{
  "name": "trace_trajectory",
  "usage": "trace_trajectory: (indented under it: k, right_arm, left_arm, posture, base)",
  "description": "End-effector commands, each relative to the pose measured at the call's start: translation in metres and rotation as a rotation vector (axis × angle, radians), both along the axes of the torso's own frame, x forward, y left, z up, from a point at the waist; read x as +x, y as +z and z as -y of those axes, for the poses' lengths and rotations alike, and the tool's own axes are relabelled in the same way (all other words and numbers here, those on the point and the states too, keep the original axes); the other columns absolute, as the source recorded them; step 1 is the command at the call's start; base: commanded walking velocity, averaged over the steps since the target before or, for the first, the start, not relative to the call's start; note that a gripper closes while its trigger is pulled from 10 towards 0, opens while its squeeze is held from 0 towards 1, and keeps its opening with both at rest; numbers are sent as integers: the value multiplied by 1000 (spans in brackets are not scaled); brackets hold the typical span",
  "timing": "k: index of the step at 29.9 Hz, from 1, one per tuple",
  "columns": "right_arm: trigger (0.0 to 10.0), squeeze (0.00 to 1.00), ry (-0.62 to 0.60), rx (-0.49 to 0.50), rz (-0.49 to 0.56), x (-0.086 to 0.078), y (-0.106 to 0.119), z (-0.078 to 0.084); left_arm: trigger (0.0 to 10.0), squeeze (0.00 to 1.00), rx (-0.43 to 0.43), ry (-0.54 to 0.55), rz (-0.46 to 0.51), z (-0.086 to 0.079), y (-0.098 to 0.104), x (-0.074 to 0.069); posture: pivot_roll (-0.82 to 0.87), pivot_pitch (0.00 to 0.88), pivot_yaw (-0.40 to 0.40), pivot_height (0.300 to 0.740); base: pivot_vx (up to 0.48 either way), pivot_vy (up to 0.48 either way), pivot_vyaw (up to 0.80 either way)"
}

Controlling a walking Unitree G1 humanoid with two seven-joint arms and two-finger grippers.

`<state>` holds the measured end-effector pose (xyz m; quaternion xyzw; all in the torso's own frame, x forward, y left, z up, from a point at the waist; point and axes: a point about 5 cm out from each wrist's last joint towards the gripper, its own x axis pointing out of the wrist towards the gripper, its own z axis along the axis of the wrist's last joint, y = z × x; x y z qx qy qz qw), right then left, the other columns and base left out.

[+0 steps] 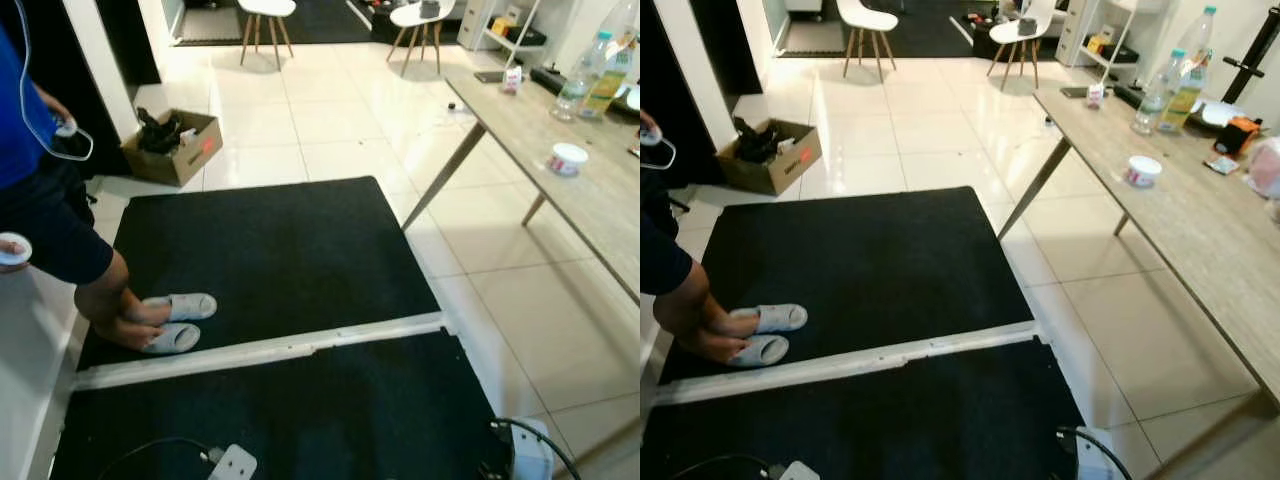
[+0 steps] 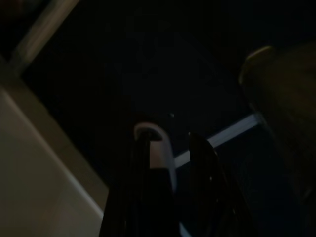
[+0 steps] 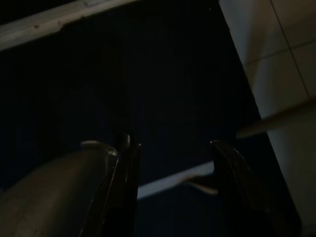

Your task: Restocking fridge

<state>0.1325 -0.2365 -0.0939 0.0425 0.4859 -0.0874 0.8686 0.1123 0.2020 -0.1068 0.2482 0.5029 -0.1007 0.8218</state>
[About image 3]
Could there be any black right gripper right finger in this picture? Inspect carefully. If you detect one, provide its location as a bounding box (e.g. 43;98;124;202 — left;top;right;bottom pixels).
209;140;302;237

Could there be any silver right robot leg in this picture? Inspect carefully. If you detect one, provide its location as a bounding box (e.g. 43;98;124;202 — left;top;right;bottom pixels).
0;140;119;237

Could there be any black floor mat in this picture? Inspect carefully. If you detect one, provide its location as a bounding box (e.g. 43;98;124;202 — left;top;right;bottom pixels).
0;7;263;194

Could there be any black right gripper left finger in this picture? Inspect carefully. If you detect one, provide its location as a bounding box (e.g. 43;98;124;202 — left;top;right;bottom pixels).
80;141;143;237

